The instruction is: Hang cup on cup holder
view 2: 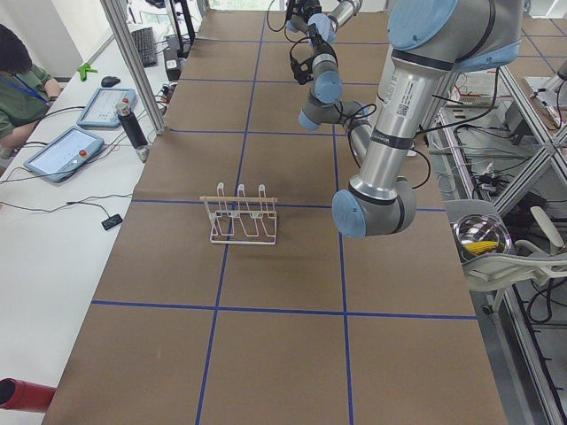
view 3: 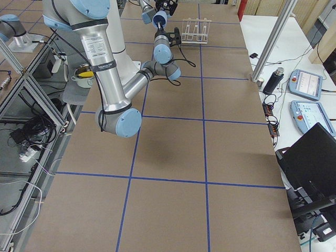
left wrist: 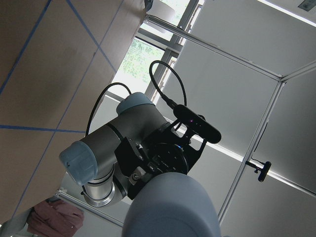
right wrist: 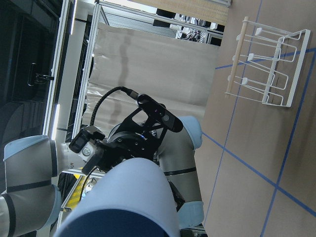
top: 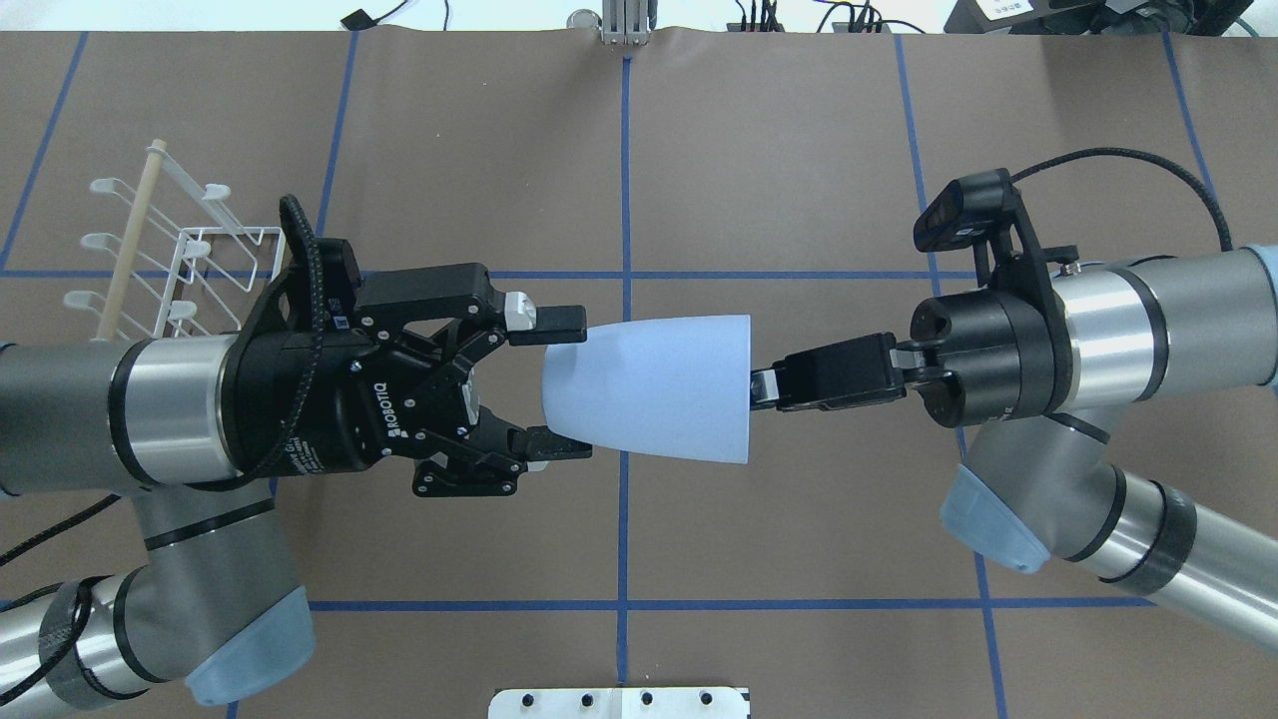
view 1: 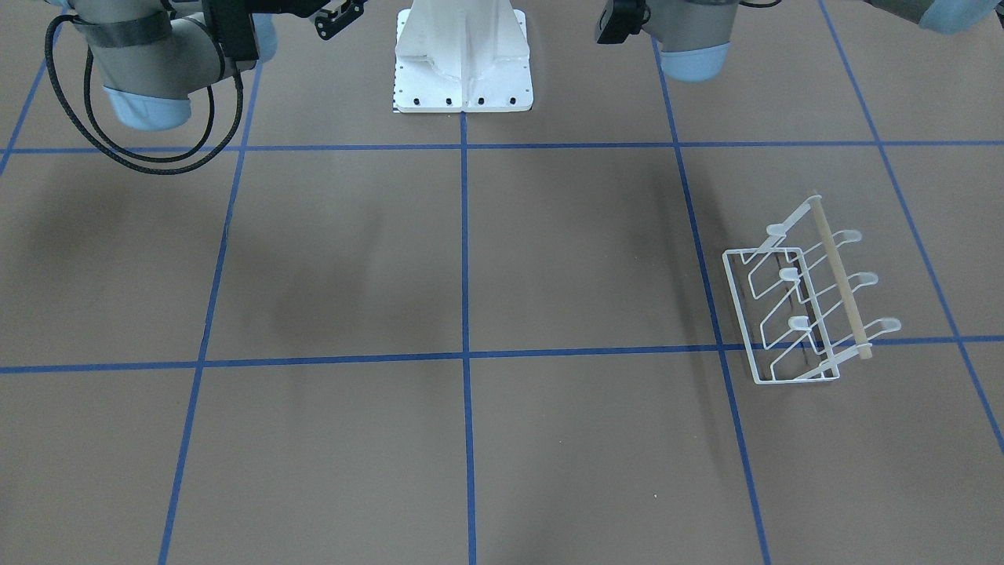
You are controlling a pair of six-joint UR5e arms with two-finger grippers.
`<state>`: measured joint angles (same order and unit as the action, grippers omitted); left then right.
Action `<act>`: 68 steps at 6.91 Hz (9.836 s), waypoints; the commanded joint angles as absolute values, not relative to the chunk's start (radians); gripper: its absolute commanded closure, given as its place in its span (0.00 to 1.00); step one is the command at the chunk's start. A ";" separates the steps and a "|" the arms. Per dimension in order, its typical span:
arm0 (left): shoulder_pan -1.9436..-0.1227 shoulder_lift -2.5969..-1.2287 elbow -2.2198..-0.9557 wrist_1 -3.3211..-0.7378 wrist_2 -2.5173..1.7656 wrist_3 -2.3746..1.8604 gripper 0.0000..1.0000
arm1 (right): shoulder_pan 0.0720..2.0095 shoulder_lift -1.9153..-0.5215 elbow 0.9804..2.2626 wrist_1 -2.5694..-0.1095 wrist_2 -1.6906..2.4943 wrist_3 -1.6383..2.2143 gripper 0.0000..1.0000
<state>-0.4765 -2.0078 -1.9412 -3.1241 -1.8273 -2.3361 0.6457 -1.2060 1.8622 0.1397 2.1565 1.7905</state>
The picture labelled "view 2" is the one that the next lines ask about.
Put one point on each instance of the black water bottle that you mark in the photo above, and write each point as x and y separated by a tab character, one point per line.
130	125

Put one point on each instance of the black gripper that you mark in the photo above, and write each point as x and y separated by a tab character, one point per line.
308	6

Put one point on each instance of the person in green shirt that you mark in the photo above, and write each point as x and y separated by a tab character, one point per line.
27	92

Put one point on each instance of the steel bowl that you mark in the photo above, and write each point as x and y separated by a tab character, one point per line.
477	227

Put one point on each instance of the red cylinder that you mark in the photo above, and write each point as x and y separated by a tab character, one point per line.
25	396

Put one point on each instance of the black keyboard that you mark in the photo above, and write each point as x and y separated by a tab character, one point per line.
145	46

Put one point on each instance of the green plastic clamp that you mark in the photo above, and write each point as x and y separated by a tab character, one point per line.
84	70

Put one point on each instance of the small black puck device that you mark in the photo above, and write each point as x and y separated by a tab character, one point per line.
112	222

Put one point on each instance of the white wire cup holder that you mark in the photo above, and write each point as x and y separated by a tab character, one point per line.
241	219

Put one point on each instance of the yellow corn cob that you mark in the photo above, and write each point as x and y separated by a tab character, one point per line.
481	247

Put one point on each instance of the upper teach pendant tablet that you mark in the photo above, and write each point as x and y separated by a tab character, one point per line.
100	111

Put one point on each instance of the teach pendant tablet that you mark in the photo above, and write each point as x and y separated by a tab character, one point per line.
100	111
62	157

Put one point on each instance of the black computer mouse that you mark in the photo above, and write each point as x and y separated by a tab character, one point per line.
109	81

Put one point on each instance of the lower teach pendant tablet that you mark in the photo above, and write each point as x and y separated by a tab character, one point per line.
62	157

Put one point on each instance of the aluminium frame post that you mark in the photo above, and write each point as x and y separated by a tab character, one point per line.
116	18

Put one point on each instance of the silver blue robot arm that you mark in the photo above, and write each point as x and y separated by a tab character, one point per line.
428	39

